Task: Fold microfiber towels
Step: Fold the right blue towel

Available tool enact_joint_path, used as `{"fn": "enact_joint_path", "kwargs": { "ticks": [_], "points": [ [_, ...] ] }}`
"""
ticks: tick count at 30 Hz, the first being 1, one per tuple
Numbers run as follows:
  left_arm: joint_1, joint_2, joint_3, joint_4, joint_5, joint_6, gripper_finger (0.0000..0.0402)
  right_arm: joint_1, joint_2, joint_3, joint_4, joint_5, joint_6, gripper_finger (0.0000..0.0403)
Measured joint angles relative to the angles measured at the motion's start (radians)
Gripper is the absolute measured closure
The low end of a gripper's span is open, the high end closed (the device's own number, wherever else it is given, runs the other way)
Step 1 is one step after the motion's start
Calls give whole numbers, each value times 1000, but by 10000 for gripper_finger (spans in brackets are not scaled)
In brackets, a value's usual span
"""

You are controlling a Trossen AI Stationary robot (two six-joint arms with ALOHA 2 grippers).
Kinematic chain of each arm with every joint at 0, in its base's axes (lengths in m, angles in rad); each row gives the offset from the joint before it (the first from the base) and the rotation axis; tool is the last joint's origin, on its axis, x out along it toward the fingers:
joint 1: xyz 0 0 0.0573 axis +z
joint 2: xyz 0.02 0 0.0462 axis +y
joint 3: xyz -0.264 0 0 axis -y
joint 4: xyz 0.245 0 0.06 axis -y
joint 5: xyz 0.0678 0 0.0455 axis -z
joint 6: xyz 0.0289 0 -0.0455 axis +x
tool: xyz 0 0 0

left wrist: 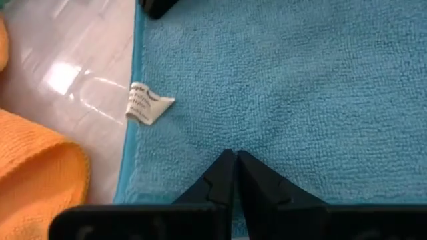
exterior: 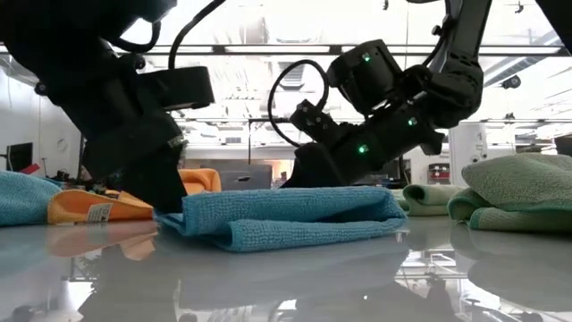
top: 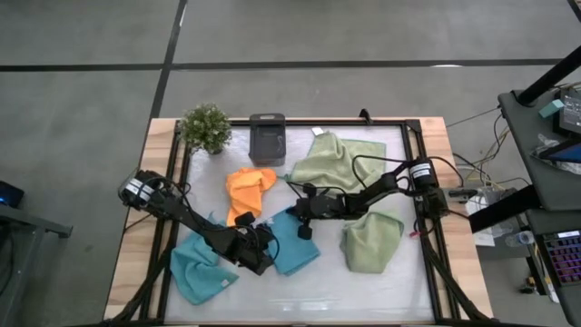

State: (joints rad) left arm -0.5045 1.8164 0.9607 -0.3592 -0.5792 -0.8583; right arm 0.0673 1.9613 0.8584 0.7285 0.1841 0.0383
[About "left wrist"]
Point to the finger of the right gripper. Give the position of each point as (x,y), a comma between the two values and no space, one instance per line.
(156,6)

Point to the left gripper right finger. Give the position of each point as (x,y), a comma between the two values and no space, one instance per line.
(263,190)

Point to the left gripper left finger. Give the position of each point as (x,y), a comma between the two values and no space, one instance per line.
(217,186)

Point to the blue microfiber towel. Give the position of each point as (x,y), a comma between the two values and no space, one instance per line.
(300,100)

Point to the orange microfiber towel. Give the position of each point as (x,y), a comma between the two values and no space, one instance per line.
(33,173)

